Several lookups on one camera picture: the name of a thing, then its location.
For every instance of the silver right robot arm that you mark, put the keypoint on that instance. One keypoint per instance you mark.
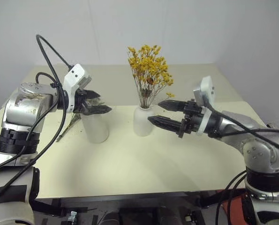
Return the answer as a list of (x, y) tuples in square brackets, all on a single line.
[(258, 152)]

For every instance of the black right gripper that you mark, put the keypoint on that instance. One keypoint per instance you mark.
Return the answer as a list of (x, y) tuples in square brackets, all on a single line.
[(192, 117)]

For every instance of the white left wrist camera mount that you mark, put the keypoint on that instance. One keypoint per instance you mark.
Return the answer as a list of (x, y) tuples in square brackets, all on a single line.
[(74, 73)]

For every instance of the black table frame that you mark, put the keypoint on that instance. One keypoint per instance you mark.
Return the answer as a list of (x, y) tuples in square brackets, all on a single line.
[(120, 199)]

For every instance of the dried green flower bouquet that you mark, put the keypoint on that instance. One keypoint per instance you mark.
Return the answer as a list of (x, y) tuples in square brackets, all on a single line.
[(70, 125)]

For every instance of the dark grey rounded shape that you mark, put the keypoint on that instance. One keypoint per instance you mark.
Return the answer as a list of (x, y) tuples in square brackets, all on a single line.
[(110, 219)]

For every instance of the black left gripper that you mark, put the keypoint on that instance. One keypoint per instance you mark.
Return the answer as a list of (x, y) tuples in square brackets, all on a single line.
[(79, 100)]

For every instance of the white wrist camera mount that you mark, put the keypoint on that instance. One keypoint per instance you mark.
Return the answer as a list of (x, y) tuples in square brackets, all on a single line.
[(74, 73), (207, 89)]

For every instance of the yellow dried flower bouquet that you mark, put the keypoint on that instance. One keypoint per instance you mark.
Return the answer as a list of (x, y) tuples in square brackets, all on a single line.
[(148, 68)]

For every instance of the white cylinder vase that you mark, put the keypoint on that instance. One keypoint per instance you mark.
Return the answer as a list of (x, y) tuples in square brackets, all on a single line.
[(95, 129)]

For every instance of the white bottle vase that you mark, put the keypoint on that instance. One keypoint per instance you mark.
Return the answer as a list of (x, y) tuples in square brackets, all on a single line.
[(141, 124)]

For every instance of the dark brown rounded shape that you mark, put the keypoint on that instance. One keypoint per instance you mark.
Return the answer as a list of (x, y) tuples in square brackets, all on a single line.
[(171, 216)]

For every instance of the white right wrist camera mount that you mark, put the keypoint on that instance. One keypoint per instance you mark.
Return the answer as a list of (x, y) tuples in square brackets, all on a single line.
[(207, 89)]

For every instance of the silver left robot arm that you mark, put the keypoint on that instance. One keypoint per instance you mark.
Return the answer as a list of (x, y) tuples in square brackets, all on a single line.
[(24, 110)]

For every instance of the red box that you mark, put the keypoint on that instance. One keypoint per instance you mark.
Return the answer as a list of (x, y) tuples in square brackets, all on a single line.
[(234, 208)]

